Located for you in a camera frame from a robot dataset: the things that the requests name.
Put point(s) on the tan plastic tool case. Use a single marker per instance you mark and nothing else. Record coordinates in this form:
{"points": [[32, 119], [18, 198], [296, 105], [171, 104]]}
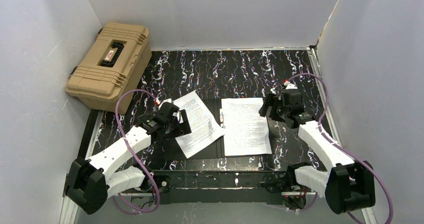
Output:
{"points": [[113, 66]]}

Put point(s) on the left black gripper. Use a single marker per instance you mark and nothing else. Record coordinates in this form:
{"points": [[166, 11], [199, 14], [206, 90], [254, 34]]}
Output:
{"points": [[178, 125]]}

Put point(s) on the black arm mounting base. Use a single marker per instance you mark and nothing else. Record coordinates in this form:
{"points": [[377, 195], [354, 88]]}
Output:
{"points": [[212, 187]]}

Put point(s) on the printed white paper sheets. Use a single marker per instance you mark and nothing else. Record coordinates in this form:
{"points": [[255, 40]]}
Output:
{"points": [[246, 132]]}

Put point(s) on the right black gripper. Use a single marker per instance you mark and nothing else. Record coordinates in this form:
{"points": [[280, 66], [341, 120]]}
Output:
{"points": [[273, 106]]}

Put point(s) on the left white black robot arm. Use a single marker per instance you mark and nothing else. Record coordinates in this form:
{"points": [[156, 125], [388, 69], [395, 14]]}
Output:
{"points": [[91, 181]]}

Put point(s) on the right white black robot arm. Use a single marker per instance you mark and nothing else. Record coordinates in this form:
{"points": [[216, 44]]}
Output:
{"points": [[347, 184]]}

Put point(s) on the silver folder lever clip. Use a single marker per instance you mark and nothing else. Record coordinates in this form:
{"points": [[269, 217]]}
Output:
{"points": [[222, 118]]}

